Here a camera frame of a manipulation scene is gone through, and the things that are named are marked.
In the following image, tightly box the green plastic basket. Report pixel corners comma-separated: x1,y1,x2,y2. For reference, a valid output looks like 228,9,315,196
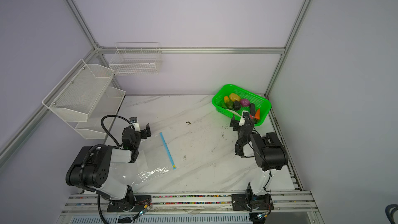
212,84,272,127

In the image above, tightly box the white mesh lower shelf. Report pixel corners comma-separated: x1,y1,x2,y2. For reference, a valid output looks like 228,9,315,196
74,87,125,140

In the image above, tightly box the clear zip bag blue zipper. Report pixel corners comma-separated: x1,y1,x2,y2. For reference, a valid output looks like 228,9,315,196
133,132,176,186

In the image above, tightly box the white mesh shelf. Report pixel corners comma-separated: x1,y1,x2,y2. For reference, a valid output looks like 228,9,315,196
42,60,115,122
74,87,125,140

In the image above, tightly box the purple onion toy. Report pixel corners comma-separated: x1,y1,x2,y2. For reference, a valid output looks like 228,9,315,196
240,99,250,107

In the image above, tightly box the orange carrot toy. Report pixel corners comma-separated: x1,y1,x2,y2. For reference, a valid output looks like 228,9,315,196
254,109,261,121

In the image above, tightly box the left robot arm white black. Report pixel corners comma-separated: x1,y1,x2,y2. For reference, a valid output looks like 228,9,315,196
65,115,151,203

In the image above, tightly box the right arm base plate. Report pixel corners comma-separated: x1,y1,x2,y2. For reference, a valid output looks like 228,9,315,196
231,194,274,212

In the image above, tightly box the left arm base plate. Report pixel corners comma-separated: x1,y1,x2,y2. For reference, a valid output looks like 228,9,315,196
107,195,152,213

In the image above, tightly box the white wire wall basket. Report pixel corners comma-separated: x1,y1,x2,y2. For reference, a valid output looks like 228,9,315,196
109,42,162,76

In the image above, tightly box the white mesh upper shelf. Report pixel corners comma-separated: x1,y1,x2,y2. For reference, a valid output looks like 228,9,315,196
42,60,115,122

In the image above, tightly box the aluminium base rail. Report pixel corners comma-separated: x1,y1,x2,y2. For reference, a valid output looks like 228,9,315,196
61,191,319,215

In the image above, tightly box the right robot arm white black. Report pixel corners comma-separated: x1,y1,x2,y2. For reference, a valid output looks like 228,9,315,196
230,111,289,201

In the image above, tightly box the yellow lemon toy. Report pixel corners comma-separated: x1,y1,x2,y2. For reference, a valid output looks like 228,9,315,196
229,93,241,102

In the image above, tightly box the black round avocado toy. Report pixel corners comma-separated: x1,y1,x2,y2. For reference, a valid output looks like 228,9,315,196
233,101,241,111

